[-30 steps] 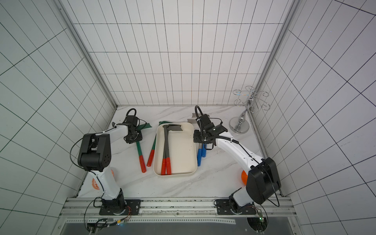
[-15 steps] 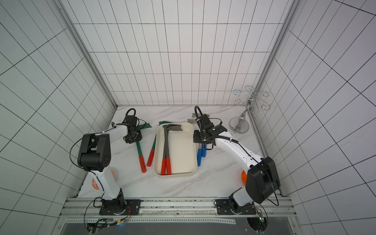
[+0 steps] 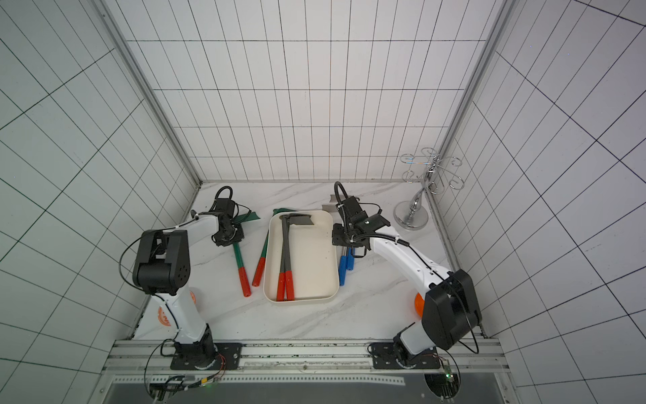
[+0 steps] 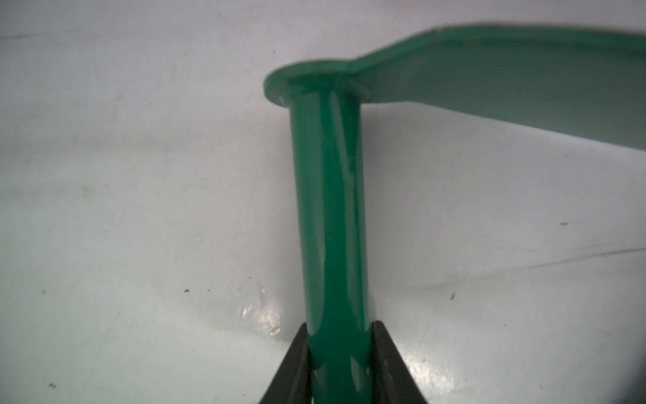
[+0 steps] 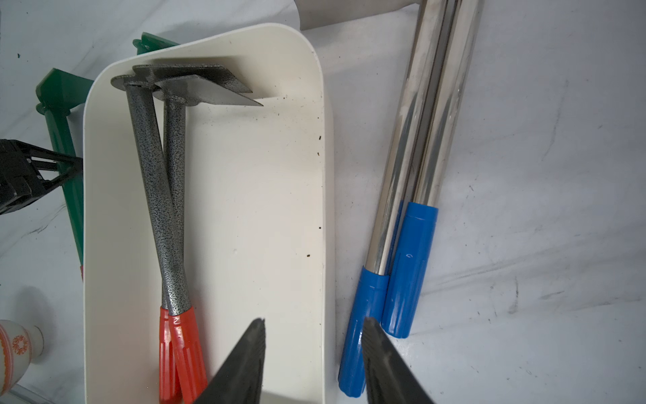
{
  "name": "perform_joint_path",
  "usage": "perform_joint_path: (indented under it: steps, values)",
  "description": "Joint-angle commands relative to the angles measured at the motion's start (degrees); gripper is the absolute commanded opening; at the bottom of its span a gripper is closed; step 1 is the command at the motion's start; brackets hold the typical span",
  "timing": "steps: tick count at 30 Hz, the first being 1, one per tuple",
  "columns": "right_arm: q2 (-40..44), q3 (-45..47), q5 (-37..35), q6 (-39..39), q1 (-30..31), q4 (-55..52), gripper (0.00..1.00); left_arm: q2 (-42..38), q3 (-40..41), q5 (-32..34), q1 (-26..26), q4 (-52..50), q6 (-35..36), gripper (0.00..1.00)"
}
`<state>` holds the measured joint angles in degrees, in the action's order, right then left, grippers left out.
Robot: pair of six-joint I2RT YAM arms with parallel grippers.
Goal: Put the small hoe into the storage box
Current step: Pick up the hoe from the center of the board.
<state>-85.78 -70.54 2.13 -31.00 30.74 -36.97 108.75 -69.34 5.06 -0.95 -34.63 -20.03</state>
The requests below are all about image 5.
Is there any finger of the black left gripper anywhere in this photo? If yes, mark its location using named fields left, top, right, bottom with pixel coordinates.
left=1, top=139, right=83, bottom=215

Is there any green hoe beside box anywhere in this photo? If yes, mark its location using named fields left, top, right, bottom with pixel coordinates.
left=132, top=32, right=178, bottom=55

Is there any chrome hoe blue handle left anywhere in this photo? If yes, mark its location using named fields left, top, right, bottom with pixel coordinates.
left=338, top=1, right=460, bottom=398

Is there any grey speckled hoe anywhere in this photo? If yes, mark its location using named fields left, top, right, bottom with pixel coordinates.
left=132, top=63, right=253, bottom=404
left=110, top=73, right=264, bottom=404

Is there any orange patterned white bowl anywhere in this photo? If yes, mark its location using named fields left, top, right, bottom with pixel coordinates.
left=1, top=320, right=45, bottom=395

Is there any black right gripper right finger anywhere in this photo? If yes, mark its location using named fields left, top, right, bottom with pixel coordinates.
left=361, top=317, right=434, bottom=404

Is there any green hoe outer left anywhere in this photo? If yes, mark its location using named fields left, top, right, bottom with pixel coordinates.
left=35, top=68, right=93, bottom=264

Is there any chrome hoe blue handle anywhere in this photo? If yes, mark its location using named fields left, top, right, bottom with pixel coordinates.
left=338, top=1, right=460, bottom=398
left=381, top=1, right=483, bottom=338

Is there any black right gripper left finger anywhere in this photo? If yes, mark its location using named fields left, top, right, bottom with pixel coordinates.
left=195, top=318, right=266, bottom=404

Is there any chrome hoe blue handle right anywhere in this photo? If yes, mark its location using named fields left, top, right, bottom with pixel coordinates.
left=381, top=1, right=483, bottom=338

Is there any cream plastic storage box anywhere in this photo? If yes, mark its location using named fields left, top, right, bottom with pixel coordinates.
left=83, top=24, right=338, bottom=403

